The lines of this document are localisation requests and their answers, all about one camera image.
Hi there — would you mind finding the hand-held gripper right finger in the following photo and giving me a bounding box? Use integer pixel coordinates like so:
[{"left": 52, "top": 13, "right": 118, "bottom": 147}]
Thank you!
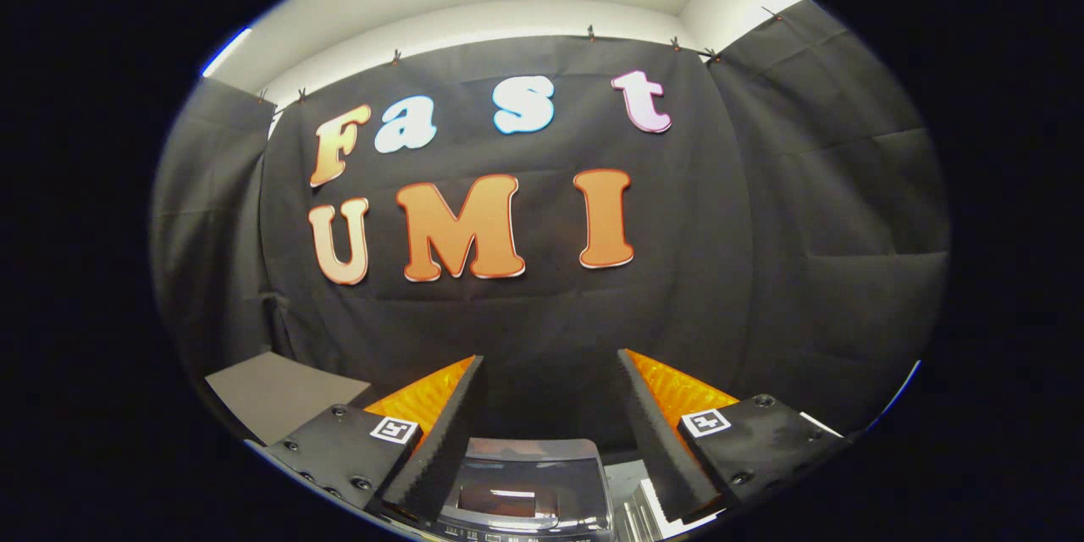
[{"left": 618, "top": 349, "right": 848, "bottom": 526}]

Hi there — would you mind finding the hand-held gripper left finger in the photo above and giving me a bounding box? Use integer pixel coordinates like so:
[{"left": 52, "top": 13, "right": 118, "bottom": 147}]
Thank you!
[{"left": 264, "top": 356, "right": 485, "bottom": 524}]

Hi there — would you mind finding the grey washing machine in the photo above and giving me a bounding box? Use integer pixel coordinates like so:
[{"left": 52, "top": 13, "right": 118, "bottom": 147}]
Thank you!
[{"left": 436, "top": 439, "right": 617, "bottom": 541}]

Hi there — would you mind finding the white paper sheet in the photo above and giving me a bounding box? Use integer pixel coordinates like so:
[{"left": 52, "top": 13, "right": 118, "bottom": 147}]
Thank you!
[{"left": 639, "top": 478, "right": 689, "bottom": 538}]

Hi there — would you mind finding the grey flat board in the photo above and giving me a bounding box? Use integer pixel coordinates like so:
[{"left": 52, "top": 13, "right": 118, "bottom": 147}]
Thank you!
[{"left": 206, "top": 351, "right": 373, "bottom": 446}]

